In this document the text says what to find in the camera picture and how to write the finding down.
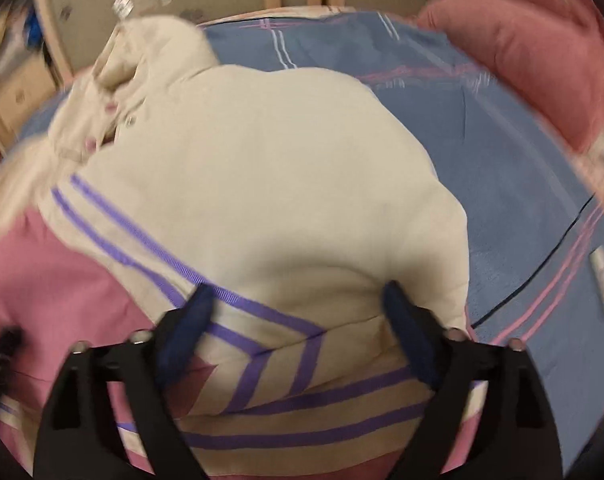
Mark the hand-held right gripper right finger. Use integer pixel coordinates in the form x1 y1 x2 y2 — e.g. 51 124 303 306
384 281 566 480

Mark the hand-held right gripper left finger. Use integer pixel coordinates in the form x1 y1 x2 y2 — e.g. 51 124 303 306
33 285 215 480

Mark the cream and pink striped hoodie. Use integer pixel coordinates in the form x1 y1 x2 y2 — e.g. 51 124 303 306
0 15 478 480

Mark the blue striped bedsheet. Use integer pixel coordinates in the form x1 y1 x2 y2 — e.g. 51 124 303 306
12 7 604 480

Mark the pink quilt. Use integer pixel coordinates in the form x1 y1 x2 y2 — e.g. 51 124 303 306
414 0 604 157

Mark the blue clothing on shelf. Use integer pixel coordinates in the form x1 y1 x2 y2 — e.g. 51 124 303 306
23 9 45 48

